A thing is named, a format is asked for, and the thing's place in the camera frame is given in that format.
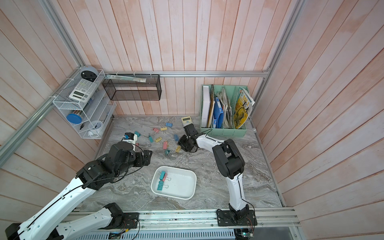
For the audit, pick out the teal binder clip lowest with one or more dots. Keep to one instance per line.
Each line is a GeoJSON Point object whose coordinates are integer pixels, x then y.
{"type": "Point", "coordinates": [163, 176]}

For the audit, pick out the pink binder clip low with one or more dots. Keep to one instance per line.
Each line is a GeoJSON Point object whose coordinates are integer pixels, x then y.
{"type": "Point", "coordinates": [167, 179]}

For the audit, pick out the black wire basket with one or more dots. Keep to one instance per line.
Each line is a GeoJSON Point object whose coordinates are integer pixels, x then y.
{"type": "Point", "coordinates": [134, 91]}

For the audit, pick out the green file organizer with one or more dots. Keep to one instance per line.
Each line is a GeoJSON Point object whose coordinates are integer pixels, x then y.
{"type": "Point", "coordinates": [227, 96]}

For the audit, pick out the round grey speaker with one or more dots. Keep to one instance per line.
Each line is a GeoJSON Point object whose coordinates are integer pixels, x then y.
{"type": "Point", "coordinates": [89, 73]}

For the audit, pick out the white binder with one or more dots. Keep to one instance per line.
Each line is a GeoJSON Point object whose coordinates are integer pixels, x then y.
{"type": "Point", "coordinates": [206, 102]}

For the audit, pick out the white calculator on shelf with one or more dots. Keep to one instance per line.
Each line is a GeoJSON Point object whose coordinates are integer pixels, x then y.
{"type": "Point", "coordinates": [83, 91]}

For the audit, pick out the yellow magazine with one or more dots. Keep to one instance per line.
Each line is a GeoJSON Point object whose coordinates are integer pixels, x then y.
{"type": "Point", "coordinates": [243, 107]}

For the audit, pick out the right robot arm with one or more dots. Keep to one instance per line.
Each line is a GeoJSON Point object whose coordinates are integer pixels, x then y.
{"type": "Point", "coordinates": [230, 164]}

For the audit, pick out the ruler on basket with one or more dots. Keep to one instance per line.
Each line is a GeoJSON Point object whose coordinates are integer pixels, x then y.
{"type": "Point", "coordinates": [126, 78]}

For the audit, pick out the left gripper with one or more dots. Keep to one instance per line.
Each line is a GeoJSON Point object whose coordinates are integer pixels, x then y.
{"type": "Point", "coordinates": [147, 157]}

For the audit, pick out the yellow blue calculator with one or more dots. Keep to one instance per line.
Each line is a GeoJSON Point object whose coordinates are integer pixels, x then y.
{"type": "Point", "coordinates": [186, 121]}

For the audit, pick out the white wire shelf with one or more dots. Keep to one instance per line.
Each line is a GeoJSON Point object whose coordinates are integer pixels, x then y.
{"type": "Point", "coordinates": [99, 106]}

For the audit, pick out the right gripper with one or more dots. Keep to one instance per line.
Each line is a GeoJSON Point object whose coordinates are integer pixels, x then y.
{"type": "Point", "coordinates": [181, 142]}

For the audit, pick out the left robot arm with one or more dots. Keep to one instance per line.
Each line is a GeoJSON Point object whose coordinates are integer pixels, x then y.
{"type": "Point", "coordinates": [109, 168]}

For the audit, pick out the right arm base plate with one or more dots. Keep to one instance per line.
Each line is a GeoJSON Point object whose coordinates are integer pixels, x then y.
{"type": "Point", "coordinates": [230, 218]}

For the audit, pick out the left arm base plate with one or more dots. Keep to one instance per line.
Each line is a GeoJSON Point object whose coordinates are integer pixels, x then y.
{"type": "Point", "coordinates": [123, 221]}

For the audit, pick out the white storage tray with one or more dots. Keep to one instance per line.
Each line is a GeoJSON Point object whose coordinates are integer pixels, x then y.
{"type": "Point", "coordinates": [182, 186]}

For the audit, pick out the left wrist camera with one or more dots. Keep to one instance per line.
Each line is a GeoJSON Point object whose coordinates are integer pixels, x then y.
{"type": "Point", "coordinates": [130, 138]}

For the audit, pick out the teal binder clip small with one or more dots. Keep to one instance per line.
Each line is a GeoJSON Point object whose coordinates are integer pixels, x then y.
{"type": "Point", "coordinates": [161, 186]}

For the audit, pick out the blue folder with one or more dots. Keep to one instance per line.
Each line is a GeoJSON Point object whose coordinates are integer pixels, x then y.
{"type": "Point", "coordinates": [218, 115]}

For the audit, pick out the white mug on shelf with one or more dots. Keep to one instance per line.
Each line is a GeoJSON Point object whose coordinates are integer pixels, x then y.
{"type": "Point", "coordinates": [95, 128]}

